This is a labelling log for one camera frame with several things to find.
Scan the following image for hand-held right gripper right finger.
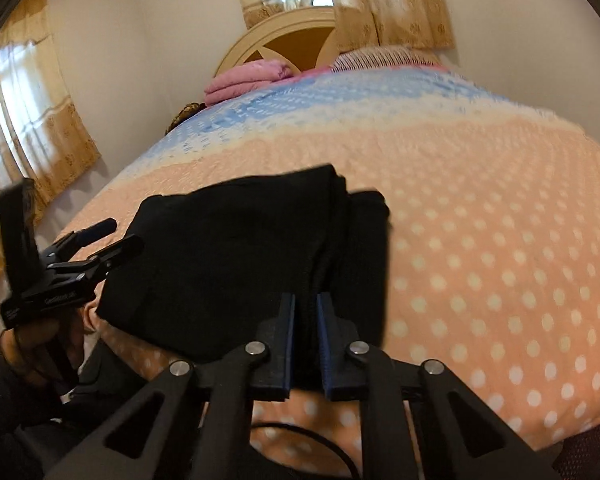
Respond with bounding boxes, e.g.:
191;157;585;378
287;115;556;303
316;292;556;480

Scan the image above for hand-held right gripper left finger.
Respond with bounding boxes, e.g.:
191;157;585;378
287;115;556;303
45;292;298;480

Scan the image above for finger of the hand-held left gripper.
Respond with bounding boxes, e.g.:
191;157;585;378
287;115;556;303
87;235;146;282
42;217;119;264

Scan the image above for black pants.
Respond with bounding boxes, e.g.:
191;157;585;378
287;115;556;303
96;162;392;393

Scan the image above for person's left forearm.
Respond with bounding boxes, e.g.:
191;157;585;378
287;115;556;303
0;337;76;480

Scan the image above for person's left hand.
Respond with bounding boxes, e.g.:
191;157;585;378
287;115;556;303
0;307;86;387

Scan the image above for beige patterned window curtain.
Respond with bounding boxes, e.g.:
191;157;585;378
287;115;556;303
227;0;456;53
0;0;102;306

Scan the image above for person's dark clothing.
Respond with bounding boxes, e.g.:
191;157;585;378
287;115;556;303
20;345;151;480

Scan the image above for brown patterned object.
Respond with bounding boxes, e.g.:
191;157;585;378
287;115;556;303
164;102;207;135

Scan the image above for polka dot bed blanket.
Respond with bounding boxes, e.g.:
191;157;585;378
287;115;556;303
60;67;600;478

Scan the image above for pink folded blanket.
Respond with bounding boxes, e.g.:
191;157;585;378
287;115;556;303
203;58;295;108

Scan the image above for cream wooden headboard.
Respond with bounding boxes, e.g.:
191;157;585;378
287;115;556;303
214;7;343;78

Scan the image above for dark patterned bed base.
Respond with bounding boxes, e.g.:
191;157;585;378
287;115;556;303
550;417;600;480

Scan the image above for striped pillow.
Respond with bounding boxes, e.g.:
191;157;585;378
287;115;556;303
329;45;451;75

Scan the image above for black cable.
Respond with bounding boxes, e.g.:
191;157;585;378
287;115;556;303
250;422;362;479

